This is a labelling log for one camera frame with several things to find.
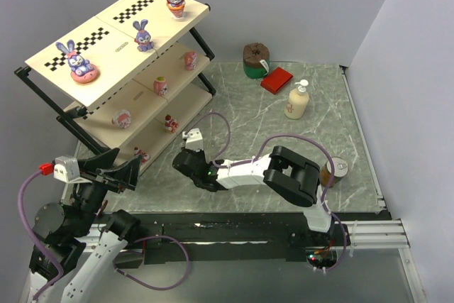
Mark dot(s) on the strawberry cake toy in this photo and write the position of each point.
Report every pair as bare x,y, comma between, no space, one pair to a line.
171,124

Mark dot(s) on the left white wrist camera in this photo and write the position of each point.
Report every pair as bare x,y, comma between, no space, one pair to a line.
66,169

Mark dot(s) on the beige soap pump bottle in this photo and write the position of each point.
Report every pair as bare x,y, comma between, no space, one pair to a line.
297,100

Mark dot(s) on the pink roll cake toy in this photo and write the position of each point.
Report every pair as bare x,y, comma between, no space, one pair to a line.
160,86

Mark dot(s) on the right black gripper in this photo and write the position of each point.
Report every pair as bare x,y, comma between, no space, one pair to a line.
185,160

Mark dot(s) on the tin can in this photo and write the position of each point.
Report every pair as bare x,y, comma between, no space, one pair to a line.
340,170

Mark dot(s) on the pink white small toy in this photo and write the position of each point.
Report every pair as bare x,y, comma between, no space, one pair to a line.
122,119

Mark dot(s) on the purple sitting bunny toy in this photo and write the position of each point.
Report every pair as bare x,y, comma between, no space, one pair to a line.
143,38

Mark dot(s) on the red box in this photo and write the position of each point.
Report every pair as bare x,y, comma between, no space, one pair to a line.
276,80

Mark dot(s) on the red white fish toy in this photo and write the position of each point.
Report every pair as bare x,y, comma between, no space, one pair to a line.
144,156

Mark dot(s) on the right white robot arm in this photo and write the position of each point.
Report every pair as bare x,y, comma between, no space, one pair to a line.
292,176

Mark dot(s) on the brown green plush toy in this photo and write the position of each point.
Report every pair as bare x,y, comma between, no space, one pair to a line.
256,60

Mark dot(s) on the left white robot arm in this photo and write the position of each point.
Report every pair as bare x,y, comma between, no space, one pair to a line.
58,228

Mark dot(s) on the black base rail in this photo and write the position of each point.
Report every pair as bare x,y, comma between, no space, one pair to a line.
233,236

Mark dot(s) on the beige three-tier shelf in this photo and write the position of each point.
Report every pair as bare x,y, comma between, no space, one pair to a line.
126,77

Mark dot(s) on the pink piglet toy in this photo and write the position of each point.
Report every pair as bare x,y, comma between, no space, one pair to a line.
190,60

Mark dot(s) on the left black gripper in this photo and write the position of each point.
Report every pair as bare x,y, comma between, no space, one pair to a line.
104,178

